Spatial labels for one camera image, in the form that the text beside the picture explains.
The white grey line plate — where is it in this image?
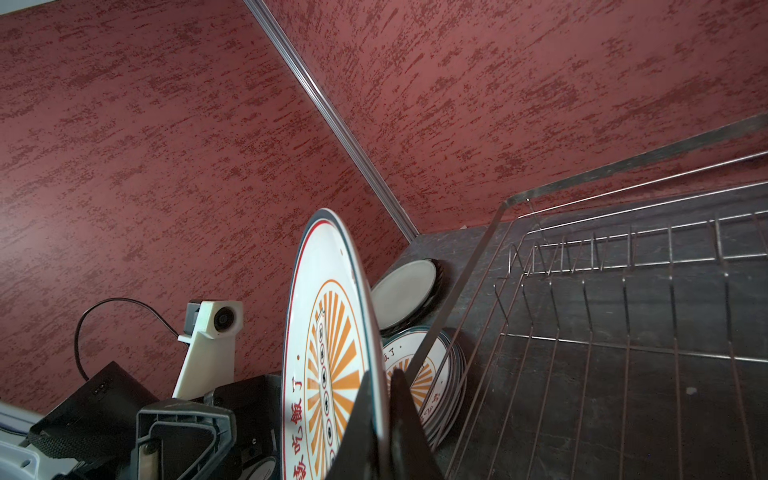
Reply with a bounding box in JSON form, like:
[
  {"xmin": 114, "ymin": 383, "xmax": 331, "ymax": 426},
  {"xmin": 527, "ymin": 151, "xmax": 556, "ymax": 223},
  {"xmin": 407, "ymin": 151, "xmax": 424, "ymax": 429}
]
[{"xmin": 370, "ymin": 259, "xmax": 439, "ymax": 332}]

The dark rimmed cream plate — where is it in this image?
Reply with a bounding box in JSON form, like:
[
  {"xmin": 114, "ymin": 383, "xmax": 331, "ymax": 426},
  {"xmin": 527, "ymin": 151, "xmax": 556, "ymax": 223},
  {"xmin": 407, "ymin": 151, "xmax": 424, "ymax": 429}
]
[{"xmin": 370, "ymin": 257, "xmax": 448, "ymax": 338}]

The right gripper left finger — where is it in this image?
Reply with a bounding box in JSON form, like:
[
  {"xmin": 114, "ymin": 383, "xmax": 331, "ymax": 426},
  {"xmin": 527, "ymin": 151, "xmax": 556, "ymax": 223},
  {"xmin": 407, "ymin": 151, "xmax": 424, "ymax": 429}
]
[{"xmin": 326, "ymin": 372, "xmax": 379, "ymax": 480}]

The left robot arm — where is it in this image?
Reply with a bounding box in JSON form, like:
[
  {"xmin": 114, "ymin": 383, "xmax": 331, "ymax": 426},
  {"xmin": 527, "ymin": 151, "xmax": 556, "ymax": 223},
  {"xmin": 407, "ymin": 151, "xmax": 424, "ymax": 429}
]
[{"xmin": 1, "ymin": 362, "xmax": 281, "ymax": 479}]

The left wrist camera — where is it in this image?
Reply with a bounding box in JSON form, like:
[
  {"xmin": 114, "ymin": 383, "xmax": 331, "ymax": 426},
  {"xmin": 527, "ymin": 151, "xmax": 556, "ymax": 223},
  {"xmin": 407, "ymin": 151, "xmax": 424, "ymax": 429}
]
[{"xmin": 172, "ymin": 300, "xmax": 244, "ymax": 400}]

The left corner aluminium profile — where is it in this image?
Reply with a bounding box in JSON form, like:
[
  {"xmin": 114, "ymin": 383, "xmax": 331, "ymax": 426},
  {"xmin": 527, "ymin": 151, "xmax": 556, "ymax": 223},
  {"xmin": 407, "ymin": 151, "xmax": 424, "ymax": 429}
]
[{"xmin": 244, "ymin": 0, "xmax": 420, "ymax": 243}]

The metal wire dish rack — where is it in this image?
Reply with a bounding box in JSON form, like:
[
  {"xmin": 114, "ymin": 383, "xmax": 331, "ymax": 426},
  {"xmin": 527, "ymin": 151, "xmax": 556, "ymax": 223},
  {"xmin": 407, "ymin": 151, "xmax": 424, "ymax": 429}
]
[{"xmin": 405, "ymin": 113, "xmax": 767, "ymax": 479}]

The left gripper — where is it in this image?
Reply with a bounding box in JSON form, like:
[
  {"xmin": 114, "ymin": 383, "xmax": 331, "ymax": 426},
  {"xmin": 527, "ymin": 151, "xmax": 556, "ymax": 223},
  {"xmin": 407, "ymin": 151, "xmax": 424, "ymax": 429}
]
[{"xmin": 131, "ymin": 374, "xmax": 281, "ymax": 479}]

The orange sunburst plate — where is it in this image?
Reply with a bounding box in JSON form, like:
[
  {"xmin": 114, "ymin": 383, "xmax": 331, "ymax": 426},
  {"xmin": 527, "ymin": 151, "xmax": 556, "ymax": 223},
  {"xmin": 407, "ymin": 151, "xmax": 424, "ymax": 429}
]
[
  {"xmin": 281, "ymin": 208, "xmax": 389, "ymax": 479},
  {"xmin": 383, "ymin": 326, "xmax": 467, "ymax": 451}
]

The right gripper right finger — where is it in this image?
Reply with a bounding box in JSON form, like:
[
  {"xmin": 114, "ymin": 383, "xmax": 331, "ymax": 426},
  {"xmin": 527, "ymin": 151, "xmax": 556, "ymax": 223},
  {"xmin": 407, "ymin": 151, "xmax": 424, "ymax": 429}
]
[{"xmin": 390, "ymin": 369, "xmax": 444, "ymax": 479}]

